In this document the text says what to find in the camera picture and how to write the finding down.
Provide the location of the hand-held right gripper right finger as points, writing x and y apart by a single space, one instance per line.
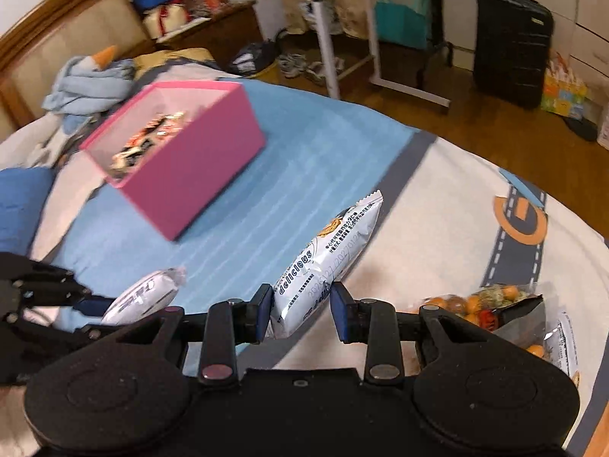
338 316

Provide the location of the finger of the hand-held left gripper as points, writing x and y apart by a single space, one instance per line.
93 305
71 334

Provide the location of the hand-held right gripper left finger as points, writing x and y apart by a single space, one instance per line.
262 314

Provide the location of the small white snack packet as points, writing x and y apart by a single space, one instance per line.
142 295
564 342

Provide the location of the long white snack packet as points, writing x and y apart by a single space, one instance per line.
328 252

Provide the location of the pink cardboard box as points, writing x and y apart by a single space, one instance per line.
200 171

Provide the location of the black cracker packet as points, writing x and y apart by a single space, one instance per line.
133 154

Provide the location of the clear bag colourful snacks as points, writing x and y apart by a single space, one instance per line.
518 314

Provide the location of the black brown snack packet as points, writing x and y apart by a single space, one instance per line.
166 123

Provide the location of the blue pillow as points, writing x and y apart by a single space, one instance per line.
21 204

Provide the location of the light blue blanket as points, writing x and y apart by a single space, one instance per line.
90 88

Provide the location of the grey sneaker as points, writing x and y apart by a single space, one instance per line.
323 71
292 64

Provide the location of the goose plush toy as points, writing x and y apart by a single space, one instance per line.
102 57

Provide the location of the black backpack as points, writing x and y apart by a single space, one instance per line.
252 59

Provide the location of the yellow pillow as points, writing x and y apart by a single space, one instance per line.
176 59

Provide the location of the wooden padded headboard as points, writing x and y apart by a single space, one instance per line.
57 43

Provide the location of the dark wooden nightstand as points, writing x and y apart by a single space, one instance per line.
223 26

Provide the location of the wooden top rolling table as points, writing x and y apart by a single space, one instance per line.
328 24

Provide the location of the teal shopping bag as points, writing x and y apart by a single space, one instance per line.
399 21

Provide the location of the brown paper bag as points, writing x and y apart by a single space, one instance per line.
295 9
354 9

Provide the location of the red checkered bag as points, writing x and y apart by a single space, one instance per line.
197 2

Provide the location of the black suitcase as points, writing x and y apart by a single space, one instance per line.
511 47

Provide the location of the colourful gift bag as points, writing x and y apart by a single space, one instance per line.
564 88

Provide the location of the white plastic bag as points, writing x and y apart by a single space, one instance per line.
604 126

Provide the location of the white wardrobe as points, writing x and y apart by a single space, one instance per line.
585 9

